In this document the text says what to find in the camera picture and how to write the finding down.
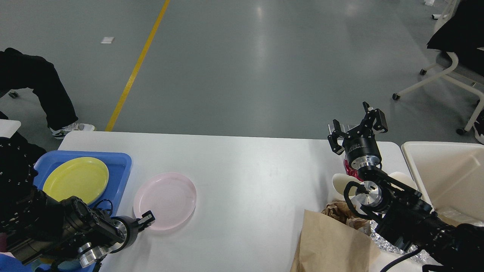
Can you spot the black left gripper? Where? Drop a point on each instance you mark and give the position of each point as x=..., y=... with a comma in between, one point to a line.
x=130, y=228

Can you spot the beige plastic bin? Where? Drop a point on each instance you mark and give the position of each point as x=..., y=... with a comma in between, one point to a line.
x=449, y=175

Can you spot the standing person in black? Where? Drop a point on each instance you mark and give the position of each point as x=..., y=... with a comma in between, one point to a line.
x=463, y=35

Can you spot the white paper cup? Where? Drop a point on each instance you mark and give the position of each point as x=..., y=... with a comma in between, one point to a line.
x=404, y=178
x=337, y=186

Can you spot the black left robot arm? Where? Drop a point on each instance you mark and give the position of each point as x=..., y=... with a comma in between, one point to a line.
x=34, y=225

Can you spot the blue plastic tray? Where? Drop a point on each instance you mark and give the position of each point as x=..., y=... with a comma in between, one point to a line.
x=118, y=164

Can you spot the pink plastic plate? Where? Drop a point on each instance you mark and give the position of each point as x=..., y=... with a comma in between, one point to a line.
x=170, y=196

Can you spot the crumpled brown paper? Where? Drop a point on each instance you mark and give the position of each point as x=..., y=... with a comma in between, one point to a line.
x=340, y=211

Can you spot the red snack wrapper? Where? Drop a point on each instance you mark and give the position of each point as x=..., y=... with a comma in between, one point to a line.
x=350, y=171

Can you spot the white chair frame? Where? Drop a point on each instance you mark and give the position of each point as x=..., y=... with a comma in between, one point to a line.
x=456, y=73

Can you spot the brown paper bag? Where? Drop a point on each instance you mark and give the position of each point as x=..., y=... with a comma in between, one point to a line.
x=327, y=245

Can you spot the white side table corner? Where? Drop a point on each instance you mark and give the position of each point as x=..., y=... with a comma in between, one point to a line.
x=8, y=127

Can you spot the yellow plastic plate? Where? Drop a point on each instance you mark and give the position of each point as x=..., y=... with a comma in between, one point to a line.
x=83, y=177

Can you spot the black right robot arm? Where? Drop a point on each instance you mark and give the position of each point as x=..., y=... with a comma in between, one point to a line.
x=379, y=196

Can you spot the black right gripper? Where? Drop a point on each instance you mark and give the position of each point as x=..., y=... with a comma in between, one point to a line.
x=362, y=150

